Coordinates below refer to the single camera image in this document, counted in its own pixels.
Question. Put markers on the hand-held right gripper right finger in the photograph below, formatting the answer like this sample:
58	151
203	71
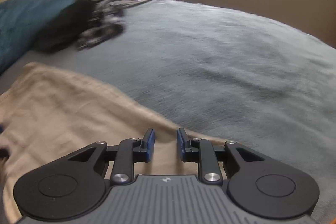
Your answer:
180	145

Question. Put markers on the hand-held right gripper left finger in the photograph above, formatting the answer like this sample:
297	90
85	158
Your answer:
150	145

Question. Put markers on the beige pants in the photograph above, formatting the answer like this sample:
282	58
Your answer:
65	113

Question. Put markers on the grey bed sheet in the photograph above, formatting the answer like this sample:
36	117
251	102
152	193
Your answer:
223	56

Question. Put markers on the grey plaid shorts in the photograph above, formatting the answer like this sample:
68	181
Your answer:
102	32

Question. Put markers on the dark grey pillow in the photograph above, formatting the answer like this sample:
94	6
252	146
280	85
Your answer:
63	27

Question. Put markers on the blue duvet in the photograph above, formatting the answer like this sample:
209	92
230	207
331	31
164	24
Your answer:
21	22

